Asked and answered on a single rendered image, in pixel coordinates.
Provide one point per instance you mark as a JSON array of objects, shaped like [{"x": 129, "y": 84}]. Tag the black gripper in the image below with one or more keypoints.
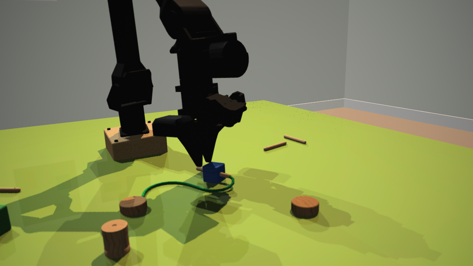
[{"x": 197, "y": 136}]

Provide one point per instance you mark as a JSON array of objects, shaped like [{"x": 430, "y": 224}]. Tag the blue block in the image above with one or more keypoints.
[{"x": 211, "y": 172}]

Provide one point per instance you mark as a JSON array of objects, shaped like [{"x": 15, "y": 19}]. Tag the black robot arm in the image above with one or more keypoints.
[{"x": 203, "y": 51}]

